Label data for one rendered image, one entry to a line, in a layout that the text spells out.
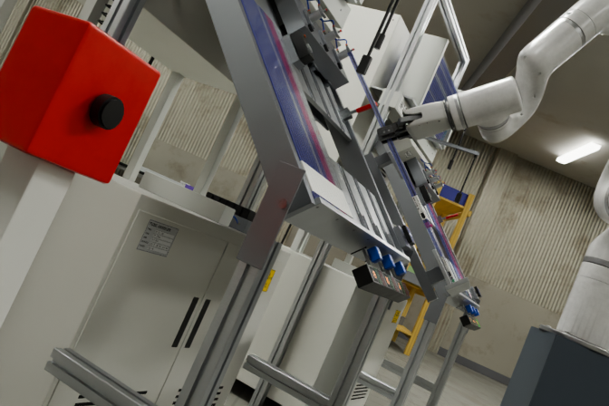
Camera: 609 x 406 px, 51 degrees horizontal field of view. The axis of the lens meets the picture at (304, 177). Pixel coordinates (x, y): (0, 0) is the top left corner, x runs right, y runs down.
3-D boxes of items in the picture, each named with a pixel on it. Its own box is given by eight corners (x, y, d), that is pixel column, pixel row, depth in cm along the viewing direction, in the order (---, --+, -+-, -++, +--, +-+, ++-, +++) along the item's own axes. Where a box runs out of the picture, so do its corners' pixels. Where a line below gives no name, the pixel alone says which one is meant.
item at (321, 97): (336, 147, 179) (352, 140, 178) (223, 41, 120) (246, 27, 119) (299, 55, 192) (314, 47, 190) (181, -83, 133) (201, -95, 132)
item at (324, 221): (385, 272, 164) (410, 261, 162) (284, 220, 105) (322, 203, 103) (383, 267, 164) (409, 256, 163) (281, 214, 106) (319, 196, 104)
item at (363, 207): (392, 264, 164) (403, 259, 163) (294, 207, 105) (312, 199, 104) (366, 199, 171) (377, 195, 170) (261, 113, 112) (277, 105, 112)
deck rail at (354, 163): (387, 273, 166) (409, 264, 164) (385, 272, 164) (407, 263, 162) (302, 58, 193) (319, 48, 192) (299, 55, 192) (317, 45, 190)
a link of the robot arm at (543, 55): (561, 63, 161) (473, 138, 157) (551, 13, 150) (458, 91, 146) (590, 75, 154) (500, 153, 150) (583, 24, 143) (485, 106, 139)
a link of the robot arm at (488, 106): (464, 113, 154) (455, 86, 148) (519, 96, 150) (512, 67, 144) (470, 137, 148) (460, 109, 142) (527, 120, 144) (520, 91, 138)
